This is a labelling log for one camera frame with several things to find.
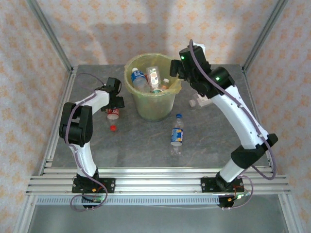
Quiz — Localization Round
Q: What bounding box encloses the blue label white cap bottle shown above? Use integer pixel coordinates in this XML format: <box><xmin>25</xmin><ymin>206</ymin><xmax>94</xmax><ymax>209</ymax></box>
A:
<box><xmin>131</xmin><ymin>67</ymin><xmax>149</xmax><ymax>93</ymax></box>

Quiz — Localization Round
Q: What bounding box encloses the red label cola bottle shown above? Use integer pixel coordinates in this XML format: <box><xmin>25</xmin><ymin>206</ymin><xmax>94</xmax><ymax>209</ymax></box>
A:
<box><xmin>106</xmin><ymin>108</ymin><xmax>121</xmax><ymax>132</ymax></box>

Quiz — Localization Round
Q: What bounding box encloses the clear plastic bottle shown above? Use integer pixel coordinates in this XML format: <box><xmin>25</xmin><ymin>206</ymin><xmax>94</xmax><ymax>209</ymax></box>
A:
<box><xmin>189</xmin><ymin>93</ymin><xmax>212</xmax><ymax>109</ymax></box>

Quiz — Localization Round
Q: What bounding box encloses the clear labelled bottle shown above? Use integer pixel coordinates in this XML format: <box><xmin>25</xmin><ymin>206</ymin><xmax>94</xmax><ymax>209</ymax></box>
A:
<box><xmin>146</xmin><ymin>66</ymin><xmax>160</xmax><ymax>90</ymax></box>

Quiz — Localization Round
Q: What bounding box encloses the mesh bin with yellow bag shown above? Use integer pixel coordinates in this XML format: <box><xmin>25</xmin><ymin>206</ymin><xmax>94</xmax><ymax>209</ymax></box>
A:
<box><xmin>124</xmin><ymin>53</ymin><xmax>183</xmax><ymax>97</ymax></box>

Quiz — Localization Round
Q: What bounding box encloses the green mesh waste bin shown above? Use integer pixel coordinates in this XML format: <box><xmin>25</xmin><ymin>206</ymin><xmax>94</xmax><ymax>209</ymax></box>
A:
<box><xmin>124</xmin><ymin>53</ymin><xmax>182</xmax><ymax>122</ymax></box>

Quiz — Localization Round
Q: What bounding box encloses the blue yellow label water bottle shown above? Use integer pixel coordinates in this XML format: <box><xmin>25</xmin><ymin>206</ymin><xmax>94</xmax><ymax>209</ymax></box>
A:
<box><xmin>170</xmin><ymin>113</ymin><xmax>185</xmax><ymax>156</ymax></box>

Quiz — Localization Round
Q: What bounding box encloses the left controller board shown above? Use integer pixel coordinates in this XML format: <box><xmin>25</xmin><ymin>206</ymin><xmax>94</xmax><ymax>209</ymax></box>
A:
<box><xmin>81</xmin><ymin>194</ymin><xmax>107</xmax><ymax>210</ymax></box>

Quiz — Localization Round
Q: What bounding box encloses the controller board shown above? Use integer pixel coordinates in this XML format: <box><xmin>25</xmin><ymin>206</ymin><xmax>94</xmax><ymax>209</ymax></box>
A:
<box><xmin>81</xmin><ymin>194</ymin><xmax>107</xmax><ymax>210</ymax></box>
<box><xmin>217</xmin><ymin>193</ymin><xmax>250</xmax><ymax>210</ymax></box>

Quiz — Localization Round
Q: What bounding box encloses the right controller board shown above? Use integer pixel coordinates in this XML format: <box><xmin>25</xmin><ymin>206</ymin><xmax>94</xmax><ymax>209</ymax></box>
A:
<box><xmin>217</xmin><ymin>193</ymin><xmax>250</xmax><ymax>210</ymax></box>

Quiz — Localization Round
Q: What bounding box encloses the grey metal lower shelf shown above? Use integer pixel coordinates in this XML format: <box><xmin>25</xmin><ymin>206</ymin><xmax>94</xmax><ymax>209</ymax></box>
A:
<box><xmin>26</xmin><ymin>205</ymin><xmax>292</xmax><ymax>233</ymax></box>

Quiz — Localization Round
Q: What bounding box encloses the aluminium side rail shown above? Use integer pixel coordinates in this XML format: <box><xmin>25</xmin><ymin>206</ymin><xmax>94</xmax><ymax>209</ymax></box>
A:
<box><xmin>38</xmin><ymin>67</ymin><xmax>79</xmax><ymax>174</ymax></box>
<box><xmin>240</xmin><ymin>66</ymin><xmax>279</xmax><ymax>175</ymax></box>

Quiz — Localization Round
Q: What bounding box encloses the aluminium frame post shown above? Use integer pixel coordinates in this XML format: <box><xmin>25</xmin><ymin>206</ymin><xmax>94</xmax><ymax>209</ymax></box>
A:
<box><xmin>26</xmin><ymin>0</ymin><xmax>73</xmax><ymax>71</ymax></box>
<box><xmin>242</xmin><ymin>0</ymin><xmax>289</xmax><ymax>71</ymax></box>

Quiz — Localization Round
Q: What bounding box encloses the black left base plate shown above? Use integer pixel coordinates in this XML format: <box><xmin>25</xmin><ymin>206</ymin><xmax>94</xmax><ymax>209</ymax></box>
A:
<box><xmin>72</xmin><ymin>178</ymin><xmax>116</xmax><ymax>194</ymax></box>

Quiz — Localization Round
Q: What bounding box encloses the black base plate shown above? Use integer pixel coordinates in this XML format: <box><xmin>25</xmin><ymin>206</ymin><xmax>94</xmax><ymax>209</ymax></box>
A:
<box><xmin>201</xmin><ymin>177</ymin><xmax>244</xmax><ymax>194</ymax></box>
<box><xmin>72</xmin><ymin>178</ymin><xmax>116</xmax><ymax>194</ymax></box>

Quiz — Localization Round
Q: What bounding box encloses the aluminium front frame rail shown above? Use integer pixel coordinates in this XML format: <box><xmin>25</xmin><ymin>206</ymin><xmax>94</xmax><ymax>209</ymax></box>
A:
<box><xmin>25</xmin><ymin>166</ymin><xmax>292</xmax><ymax>195</ymax></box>

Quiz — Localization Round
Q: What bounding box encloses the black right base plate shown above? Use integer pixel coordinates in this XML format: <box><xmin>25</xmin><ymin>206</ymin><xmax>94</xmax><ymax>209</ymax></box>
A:
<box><xmin>201</xmin><ymin>177</ymin><xmax>244</xmax><ymax>194</ymax></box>

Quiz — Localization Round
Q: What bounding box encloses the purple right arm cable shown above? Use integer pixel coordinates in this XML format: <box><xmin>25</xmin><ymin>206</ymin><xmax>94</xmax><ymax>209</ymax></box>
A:
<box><xmin>189</xmin><ymin>39</ymin><xmax>277</xmax><ymax>211</ymax></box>

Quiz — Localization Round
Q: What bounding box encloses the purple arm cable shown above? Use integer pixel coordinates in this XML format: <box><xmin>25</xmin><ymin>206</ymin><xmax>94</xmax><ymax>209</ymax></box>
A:
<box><xmin>189</xmin><ymin>39</ymin><xmax>277</xmax><ymax>211</ymax></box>
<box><xmin>63</xmin><ymin>72</ymin><xmax>109</xmax><ymax>212</ymax></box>

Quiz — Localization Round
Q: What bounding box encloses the perforated metal cable tray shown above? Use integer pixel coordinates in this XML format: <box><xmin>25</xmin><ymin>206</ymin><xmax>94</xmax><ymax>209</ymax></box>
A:
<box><xmin>36</xmin><ymin>195</ymin><xmax>221</xmax><ymax>206</ymax></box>

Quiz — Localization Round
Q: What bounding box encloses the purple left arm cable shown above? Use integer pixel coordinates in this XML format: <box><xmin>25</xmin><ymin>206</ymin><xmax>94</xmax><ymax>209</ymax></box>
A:
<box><xmin>63</xmin><ymin>72</ymin><xmax>109</xmax><ymax>212</ymax></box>

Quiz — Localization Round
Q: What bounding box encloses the aluminium frame leg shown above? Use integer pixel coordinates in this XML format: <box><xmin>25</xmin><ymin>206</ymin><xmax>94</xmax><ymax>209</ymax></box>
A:
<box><xmin>278</xmin><ymin>194</ymin><xmax>306</xmax><ymax>233</ymax></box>
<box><xmin>13</xmin><ymin>194</ymin><xmax>37</xmax><ymax>233</ymax></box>

